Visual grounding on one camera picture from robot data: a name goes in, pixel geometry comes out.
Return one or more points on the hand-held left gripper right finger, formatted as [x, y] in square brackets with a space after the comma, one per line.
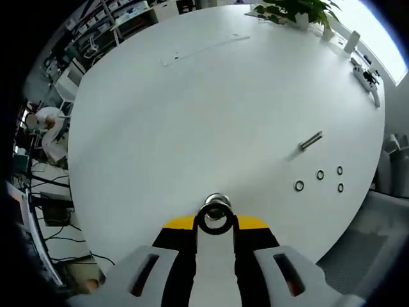
[255, 238]

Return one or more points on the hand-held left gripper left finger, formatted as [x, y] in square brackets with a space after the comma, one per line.
[174, 238]

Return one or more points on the large steel washer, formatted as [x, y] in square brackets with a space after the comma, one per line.
[214, 231]

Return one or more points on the thick steel threaded stud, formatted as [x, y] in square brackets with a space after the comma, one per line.
[217, 198]

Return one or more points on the small steel washer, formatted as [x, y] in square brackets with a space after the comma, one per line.
[337, 170]
[316, 174]
[338, 187]
[295, 185]

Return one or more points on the slim steel threaded stud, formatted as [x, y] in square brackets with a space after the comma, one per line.
[311, 140]

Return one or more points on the grey mesh office chair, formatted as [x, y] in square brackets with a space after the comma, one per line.
[361, 243]

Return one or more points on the black computer tower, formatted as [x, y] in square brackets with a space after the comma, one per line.
[57, 209]

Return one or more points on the dark grey bin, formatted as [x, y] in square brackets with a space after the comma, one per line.
[393, 172]

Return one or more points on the white cabinet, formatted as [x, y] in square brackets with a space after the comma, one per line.
[68, 80]

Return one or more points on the white handheld controller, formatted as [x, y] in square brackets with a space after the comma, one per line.
[359, 75]

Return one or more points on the white office chair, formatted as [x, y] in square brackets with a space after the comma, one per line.
[92, 44]

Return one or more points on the white upright box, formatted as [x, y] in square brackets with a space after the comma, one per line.
[351, 43]

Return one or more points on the shelf with white bins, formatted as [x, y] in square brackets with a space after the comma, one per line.
[92, 19]

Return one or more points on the large potted green plant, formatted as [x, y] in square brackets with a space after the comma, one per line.
[306, 8]

